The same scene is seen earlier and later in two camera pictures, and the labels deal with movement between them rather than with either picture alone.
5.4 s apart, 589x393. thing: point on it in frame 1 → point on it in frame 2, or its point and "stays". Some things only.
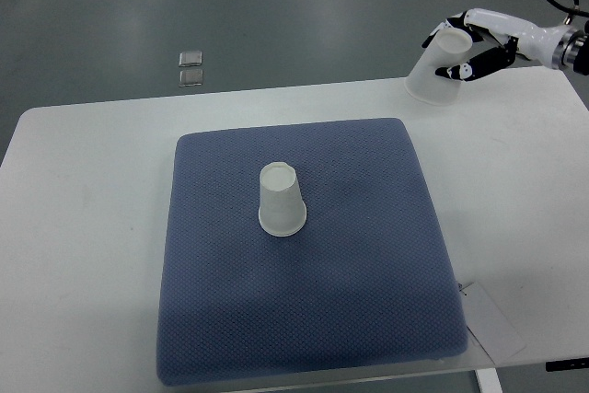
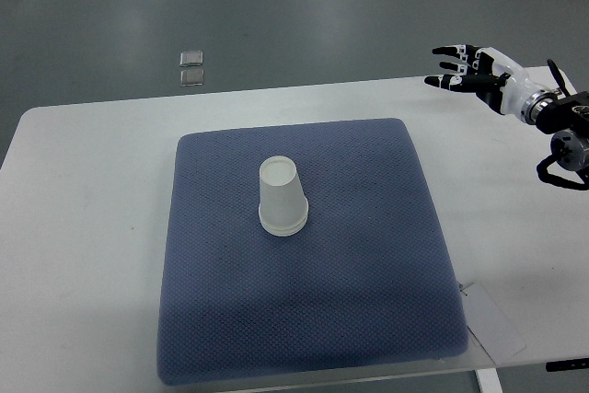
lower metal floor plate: (190, 77) stays
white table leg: (489, 381) stays
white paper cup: (444, 49) → (283, 207)
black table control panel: (567, 364) stays
